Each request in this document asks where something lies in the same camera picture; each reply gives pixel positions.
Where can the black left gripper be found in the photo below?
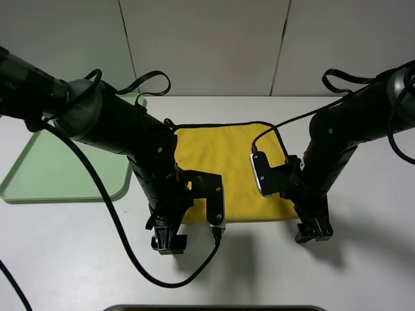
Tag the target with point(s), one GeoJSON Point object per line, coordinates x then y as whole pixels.
{"type": "Point", "coordinates": [167, 209]}

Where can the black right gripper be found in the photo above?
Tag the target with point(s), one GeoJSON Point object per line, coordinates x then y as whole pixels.
{"type": "Point", "coordinates": [312, 209]}

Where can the yellow towel with black trim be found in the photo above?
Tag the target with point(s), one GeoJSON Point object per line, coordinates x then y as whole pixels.
{"type": "Point", "coordinates": [225, 149]}

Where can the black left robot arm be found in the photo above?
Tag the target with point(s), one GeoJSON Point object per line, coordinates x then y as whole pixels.
{"type": "Point", "coordinates": [90, 111]}

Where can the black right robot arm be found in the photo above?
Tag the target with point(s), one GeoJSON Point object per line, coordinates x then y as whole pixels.
{"type": "Point", "coordinates": [382, 107]}

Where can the green plastic tray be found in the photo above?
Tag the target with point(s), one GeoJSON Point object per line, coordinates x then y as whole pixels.
{"type": "Point", "coordinates": [47, 171]}

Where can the dark rimmed object at bottom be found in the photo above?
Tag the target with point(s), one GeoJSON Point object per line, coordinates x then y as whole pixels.
{"type": "Point", "coordinates": [212, 308]}

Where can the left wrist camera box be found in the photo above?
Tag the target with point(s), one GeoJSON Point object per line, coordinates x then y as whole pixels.
{"type": "Point", "coordinates": [208, 186]}

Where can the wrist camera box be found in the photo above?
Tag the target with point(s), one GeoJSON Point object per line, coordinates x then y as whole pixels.
{"type": "Point", "coordinates": [208, 186]}
{"type": "Point", "coordinates": [271, 180]}

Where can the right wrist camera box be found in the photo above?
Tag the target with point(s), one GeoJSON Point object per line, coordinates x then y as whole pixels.
{"type": "Point", "coordinates": [271, 180]}

